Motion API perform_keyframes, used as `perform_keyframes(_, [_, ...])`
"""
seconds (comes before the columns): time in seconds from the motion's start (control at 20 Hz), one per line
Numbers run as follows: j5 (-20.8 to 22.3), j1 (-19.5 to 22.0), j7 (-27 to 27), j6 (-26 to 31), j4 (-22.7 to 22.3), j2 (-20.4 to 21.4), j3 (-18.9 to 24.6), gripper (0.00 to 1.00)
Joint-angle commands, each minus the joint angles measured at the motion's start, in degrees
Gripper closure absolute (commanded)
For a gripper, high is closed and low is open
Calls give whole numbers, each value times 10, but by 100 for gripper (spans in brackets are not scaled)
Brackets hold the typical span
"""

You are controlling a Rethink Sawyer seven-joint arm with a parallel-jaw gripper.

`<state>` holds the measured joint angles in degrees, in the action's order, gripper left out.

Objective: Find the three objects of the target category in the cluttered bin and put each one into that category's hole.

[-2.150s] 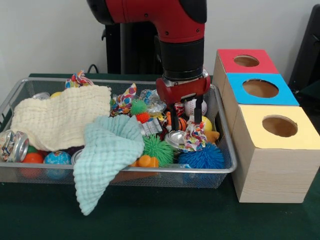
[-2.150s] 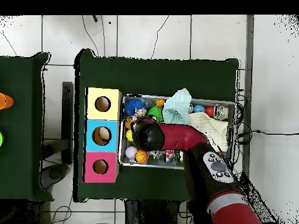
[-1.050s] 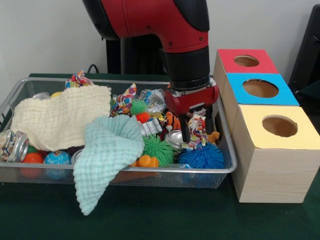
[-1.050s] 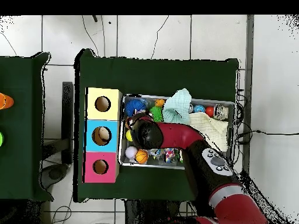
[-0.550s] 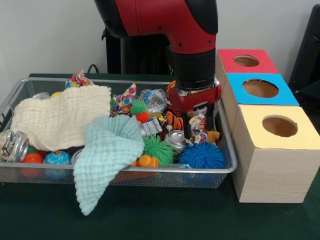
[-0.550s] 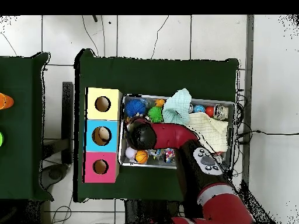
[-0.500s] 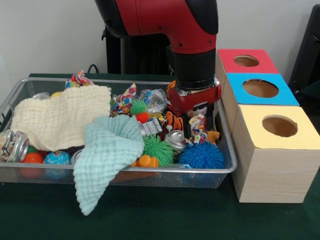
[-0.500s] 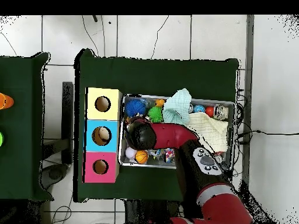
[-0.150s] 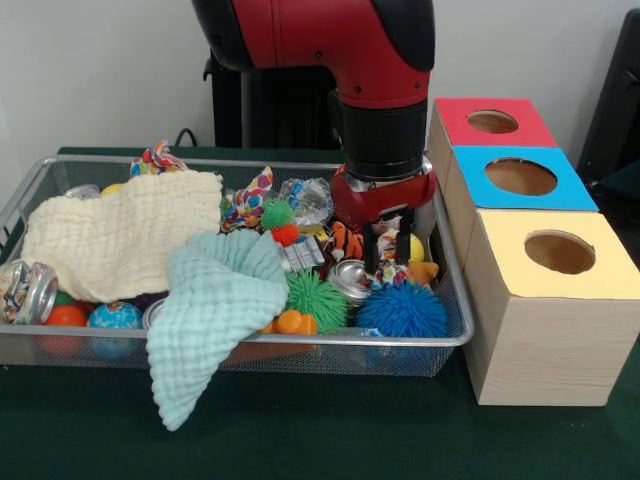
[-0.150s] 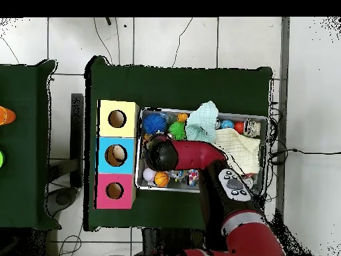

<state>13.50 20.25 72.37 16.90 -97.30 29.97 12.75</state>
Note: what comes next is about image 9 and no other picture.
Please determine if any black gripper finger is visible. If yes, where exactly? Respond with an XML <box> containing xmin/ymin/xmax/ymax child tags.
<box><xmin>361</xmin><ymin>223</ymin><xmax>380</xmax><ymax>275</ymax></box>
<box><xmin>395</xmin><ymin>210</ymin><xmax>415</xmax><ymax>262</ymax></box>

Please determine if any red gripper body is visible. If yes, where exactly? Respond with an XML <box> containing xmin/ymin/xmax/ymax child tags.
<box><xmin>329</xmin><ymin>168</ymin><xmax>438</xmax><ymax>229</ymax></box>

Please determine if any colourful spotted fabric scrap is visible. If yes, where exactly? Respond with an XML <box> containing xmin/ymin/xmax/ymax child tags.
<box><xmin>369</xmin><ymin>232</ymin><xmax>416</xmax><ymax>291</ymax></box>
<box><xmin>219</xmin><ymin>166</ymin><xmax>275</xmax><ymax>234</ymax></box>

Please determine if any mint muslin cloth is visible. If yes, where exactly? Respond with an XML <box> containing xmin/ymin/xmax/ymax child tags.
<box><xmin>146</xmin><ymin>230</ymin><xmax>290</xmax><ymax>432</ymax></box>

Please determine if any shallow clear mesh bin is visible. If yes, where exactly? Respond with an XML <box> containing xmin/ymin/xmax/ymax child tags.
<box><xmin>0</xmin><ymin>154</ymin><xmax>475</xmax><ymax>379</ymax></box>

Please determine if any wooden box with three holes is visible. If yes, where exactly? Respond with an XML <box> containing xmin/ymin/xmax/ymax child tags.
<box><xmin>423</xmin><ymin>97</ymin><xmax>640</xmax><ymax>407</ymax></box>

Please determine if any orange tiger plush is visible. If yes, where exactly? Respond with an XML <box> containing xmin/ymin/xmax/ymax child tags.
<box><xmin>324</xmin><ymin>222</ymin><xmax>366</xmax><ymax>264</ymax></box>

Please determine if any silver drink can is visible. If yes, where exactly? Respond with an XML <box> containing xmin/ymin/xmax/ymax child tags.
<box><xmin>332</xmin><ymin>259</ymin><xmax>374</xmax><ymax>304</ymax></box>

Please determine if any blue spiky ball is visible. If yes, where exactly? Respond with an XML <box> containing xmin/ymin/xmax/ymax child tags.
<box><xmin>355</xmin><ymin>280</ymin><xmax>449</xmax><ymax>339</ymax></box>

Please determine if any green spiky ball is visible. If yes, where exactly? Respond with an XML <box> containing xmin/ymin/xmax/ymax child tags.
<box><xmin>284</xmin><ymin>269</ymin><xmax>349</xmax><ymax>334</ymax></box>

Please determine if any orange rubber toy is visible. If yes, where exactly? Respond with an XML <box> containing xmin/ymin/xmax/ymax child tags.
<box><xmin>259</xmin><ymin>309</ymin><xmax>320</xmax><ymax>336</ymax></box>

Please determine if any dark green table cloth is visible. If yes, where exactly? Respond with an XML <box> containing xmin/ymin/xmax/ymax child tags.
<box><xmin>0</xmin><ymin>146</ymin><xmax>640</xmax><ymax>480</ymax></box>

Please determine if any black monitor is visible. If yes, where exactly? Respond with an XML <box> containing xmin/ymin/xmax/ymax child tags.
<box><xmin>577</xmin><ymin>7</ymin><xmax>640</xmax><ymax>174</ymax></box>

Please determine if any cream muslin cloth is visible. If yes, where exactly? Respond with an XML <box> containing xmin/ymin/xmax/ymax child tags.
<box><xmin>22</xmin><ymin>169</ymin><xmax>225</xmax><ymax>305</ymax></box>

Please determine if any blue globe ball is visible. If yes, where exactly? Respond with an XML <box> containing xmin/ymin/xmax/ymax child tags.
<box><xmin>87</xmin><ymin>301</ymin><xmax>145</xmax><ymax>360</ymax></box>

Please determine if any crushed printed can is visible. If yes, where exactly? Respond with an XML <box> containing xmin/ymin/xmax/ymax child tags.
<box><xmin>0</xmin><ymin>259</ymin><xmax>60</xmax><ymax>326</ymax></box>

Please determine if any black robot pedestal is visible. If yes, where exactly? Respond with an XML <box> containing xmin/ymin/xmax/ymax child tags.
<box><xmin>202</xmin><ymin>54</ymin><xmax>346</xmax><ymax>150</ymax></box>

